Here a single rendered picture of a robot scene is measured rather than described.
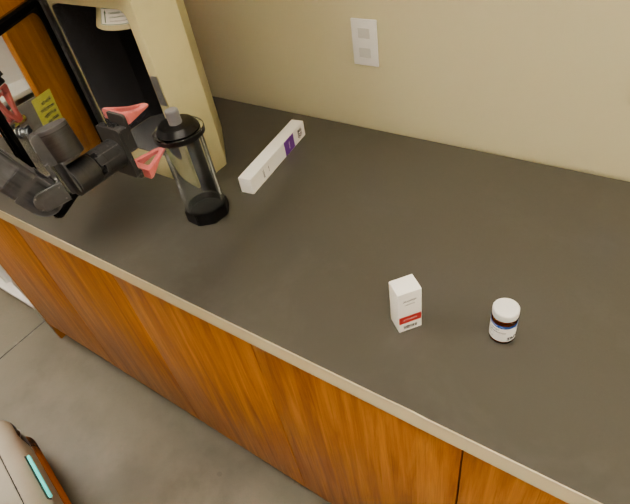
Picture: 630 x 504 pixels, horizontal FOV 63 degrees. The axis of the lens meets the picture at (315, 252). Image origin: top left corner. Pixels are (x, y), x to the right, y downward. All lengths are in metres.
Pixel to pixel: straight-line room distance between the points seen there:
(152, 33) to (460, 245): 0.76
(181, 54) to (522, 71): 0.74
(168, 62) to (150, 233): 0.38
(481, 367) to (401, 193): 0.48
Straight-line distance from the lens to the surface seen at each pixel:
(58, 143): 0.97
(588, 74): 1.21
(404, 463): 1.09
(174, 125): 1.11
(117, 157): 1.01
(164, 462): 1.99
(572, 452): 0.83
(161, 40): 1.21
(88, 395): 2.29
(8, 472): 1.91
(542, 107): 1.26
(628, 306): 1.01
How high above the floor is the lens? 1.67
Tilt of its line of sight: 43 degrees down
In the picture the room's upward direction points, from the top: 11 degrees counter-clockwise
